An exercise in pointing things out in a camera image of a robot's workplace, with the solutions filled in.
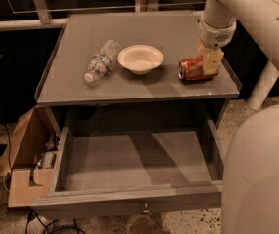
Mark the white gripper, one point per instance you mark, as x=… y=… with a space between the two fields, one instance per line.
x=216 y=36

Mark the red coke can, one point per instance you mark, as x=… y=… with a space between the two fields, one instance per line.
x=192 y=69

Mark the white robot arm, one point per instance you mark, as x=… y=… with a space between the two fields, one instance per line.
x=250 y=190

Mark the open grey top drawer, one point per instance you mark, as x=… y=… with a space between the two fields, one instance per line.
x=105 y=169

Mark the metal drawer knob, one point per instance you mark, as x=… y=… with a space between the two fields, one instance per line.
x=146 y=210

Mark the white paper bowl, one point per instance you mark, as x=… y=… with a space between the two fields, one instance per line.
x=140 y=59

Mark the metal window railing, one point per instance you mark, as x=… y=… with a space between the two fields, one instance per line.
x=42 y=7

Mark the grey cabinet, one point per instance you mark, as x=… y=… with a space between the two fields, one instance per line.
x=143 y=90

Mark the clear plastic water bottle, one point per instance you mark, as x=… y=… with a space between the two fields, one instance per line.
x=102 y=61

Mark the brown cardboard box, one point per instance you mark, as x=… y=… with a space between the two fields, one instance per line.
x=27 y=142

